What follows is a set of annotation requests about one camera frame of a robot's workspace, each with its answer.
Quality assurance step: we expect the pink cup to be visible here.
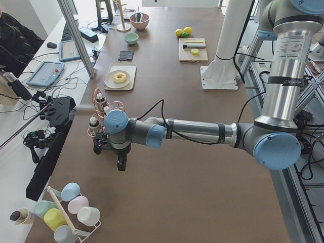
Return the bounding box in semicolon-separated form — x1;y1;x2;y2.
67;195;89;214

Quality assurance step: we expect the paper cup with metal tool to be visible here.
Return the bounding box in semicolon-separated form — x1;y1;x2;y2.
10;208;34;225

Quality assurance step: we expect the blue teach pendant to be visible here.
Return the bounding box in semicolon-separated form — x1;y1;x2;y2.
59;40;80;62
26;61;65;88

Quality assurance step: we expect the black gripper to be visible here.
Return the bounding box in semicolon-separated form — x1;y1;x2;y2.
93;133;131;172

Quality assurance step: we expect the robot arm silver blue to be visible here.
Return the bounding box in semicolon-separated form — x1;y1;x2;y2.
94;1;323;171

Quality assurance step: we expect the black keyboard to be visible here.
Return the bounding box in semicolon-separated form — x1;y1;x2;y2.
61;23;73;42

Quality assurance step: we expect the black handheld gripper controller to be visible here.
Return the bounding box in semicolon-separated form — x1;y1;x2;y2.
23;130;56;164

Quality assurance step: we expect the wooden stand with round base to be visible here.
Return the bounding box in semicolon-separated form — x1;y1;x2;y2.
113;0;132;32

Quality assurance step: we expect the pink bowl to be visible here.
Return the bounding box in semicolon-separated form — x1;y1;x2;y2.
130;13;149;30

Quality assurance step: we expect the white round plate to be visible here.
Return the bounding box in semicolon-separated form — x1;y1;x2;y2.
104;70;131;89

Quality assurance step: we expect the blue teach pendant near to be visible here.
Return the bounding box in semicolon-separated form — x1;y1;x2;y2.
26;61;65;88

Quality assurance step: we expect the yellow lemon left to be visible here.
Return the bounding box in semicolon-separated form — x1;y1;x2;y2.
175;28;183;37

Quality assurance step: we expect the mint green cup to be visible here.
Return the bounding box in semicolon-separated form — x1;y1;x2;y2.
33;200;56;219

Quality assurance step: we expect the dark grey cloth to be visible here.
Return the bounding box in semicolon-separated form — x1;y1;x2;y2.
118;50;134;61

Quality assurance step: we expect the white cup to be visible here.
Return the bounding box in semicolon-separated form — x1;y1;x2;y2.
77;207;101;227

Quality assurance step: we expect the yellow peeler tool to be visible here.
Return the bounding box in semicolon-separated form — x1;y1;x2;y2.
185;39;204;43

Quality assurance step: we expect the light blue cup top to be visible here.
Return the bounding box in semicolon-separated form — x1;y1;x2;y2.
61;182;80;201

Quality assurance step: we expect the half lemon slice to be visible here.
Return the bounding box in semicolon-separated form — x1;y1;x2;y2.
190;48;199;55

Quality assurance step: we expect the tea bottle front rack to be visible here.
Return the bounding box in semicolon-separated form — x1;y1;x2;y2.
89;116;100;136

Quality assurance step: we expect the tea bottle back rack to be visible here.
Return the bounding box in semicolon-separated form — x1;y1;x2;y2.
96;93;107;109

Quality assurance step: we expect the green bowl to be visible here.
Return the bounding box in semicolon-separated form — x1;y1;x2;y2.
124;33;139;45

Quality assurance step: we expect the beige serving tray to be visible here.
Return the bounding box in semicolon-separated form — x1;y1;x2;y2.
104;62;137;91

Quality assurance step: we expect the metal scoop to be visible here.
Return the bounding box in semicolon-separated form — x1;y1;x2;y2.
135;7;142;22

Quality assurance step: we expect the black box device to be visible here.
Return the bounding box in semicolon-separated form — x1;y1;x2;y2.
79;27;99;43

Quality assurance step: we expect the blue teach pendant far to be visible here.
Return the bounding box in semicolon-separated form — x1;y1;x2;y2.
59;40;80;62

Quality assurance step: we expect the yellow cup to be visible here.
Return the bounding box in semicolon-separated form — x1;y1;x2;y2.
43;208;67;231

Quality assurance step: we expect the black handled knife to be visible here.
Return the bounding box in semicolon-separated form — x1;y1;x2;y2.
182;44;206;49

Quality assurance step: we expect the metal rod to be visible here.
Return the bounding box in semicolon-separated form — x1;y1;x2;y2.
0;102;53;150

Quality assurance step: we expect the yellow glazed donut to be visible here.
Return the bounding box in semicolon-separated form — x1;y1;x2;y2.
113;72;127;84

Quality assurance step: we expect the copper wire bottle rack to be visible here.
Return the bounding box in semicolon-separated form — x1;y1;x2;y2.
87;88;125;139

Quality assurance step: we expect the green lime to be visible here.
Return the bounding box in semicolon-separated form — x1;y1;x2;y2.
181;32;189;38

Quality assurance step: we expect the tea bottle rack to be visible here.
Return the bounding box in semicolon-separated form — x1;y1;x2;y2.
96;93;107;109
89;116;100;136

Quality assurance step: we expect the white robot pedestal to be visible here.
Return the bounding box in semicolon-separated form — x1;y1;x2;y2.
200;0;254;90

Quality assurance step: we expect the tea bottle white cap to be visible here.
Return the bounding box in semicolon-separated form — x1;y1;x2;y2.
104;106;111;116

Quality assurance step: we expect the yellow lemon right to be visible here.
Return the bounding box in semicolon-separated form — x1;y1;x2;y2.
183;26;192;35

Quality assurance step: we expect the grey blue cup bottom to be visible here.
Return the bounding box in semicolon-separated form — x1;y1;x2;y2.
54;225;77;243

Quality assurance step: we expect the black computer mouse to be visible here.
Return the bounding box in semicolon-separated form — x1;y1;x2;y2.
47;42;57;49

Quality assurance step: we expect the person in black jacket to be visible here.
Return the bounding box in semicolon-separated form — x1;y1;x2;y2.
1;12;44;76

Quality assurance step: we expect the aluminium frame post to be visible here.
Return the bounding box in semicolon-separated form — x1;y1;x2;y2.
57;0;95;78

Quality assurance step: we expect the wooden cutting board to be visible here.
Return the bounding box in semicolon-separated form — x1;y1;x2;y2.
179;38;208;62

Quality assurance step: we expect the yellow lemon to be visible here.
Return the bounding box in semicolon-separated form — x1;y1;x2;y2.
183;26;192;35
175;28;183;37

